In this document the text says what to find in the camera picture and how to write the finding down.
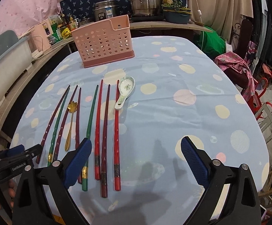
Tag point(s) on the person's left hand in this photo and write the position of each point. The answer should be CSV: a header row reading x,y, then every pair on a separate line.
x,y
10,189

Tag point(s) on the yellow oil bottle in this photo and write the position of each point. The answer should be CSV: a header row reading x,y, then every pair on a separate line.
x,y
72,24

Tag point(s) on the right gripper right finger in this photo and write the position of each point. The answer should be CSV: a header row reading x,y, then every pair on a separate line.
x,y
241,206

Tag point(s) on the white plastic storage bin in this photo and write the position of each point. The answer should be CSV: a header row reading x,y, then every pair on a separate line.
x,y
15,58

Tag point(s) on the red chopstick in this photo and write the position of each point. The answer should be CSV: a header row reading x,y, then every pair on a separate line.
x,y
97,136
117,178

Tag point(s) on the small lidded pot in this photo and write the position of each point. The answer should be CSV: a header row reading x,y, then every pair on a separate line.
x,y
83,21

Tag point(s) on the pink perforated utensil basket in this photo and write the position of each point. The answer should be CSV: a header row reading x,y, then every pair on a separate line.
x,y
104,41

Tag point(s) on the gold flower spoon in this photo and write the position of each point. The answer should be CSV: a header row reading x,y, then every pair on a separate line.
x,y
72,107

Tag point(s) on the beige curtain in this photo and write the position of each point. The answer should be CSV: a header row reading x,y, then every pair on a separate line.
x,y
220,15

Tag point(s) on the green bag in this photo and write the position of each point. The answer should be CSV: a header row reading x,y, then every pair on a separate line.
x,y
210,43

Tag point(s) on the pink electric kettle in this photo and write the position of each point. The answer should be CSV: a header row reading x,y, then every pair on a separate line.
x,y
41,33

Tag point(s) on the pink floral garment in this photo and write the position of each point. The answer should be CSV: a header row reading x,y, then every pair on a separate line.
x,y
237,70

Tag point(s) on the blue bowl with vegetables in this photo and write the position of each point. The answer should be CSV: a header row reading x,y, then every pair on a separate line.
x,y
177,15

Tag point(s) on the yellow snack packet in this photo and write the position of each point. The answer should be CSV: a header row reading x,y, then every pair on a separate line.
x,y
66,33

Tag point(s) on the pink floral curtain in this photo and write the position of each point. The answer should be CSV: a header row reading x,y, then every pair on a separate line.
x,y
20,15

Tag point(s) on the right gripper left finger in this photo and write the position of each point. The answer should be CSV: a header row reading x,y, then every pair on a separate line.
x,y
31,205

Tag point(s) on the white ceramic soup spoon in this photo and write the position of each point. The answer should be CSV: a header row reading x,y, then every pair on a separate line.
x,y
126,86

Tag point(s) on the blue planet-print tablecloth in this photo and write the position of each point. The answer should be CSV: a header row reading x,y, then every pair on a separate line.
x,y
178,92

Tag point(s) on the stainless steel rice cooker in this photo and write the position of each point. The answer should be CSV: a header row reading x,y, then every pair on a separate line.
x,y
105,10

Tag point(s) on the green chopstick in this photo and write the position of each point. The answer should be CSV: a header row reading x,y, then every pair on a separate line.
x,y
53,140
88,135

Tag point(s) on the maroon chopstick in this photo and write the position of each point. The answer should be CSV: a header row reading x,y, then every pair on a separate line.
x,y
50,124
104,193
77,126
61,130

